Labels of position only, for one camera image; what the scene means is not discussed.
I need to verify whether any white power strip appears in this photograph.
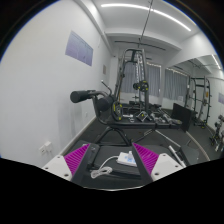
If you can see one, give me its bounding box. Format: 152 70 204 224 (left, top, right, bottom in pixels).
117 151 137 167

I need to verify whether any white ceiling light strip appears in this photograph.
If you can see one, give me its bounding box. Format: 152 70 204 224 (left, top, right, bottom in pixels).
100 3 192 32

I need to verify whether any white wall socket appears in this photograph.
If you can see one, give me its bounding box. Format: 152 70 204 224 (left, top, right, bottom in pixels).
39 141 53 155

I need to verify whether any white charger cable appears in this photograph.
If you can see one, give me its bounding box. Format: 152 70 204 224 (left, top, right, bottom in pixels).
90 155 120 180

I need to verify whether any silver barbell bar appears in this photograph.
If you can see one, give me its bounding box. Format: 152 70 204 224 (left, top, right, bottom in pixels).
155 130 186 168

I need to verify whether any large wall mirror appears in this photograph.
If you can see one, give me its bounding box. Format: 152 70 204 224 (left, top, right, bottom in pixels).
165 54 224 152

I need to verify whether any purple wall poster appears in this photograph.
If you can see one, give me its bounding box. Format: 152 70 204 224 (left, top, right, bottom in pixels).
65 31 93 66

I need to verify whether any black weight bench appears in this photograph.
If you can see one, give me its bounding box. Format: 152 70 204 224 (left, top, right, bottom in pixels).
70 90 182 145

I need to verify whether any black power rack machine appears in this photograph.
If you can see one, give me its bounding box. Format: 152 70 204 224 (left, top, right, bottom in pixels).
112 48 149 122

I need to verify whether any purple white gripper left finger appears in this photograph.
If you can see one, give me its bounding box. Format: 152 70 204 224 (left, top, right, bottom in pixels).
42 144 89 181

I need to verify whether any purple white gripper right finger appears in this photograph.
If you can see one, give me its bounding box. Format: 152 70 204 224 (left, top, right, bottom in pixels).
132 143 183 181

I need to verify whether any grey window curtain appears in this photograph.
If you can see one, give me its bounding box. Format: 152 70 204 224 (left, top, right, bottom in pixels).
120 61 162 98

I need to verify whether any black plyo box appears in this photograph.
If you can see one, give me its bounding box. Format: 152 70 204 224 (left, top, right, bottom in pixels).
171 103 195 132

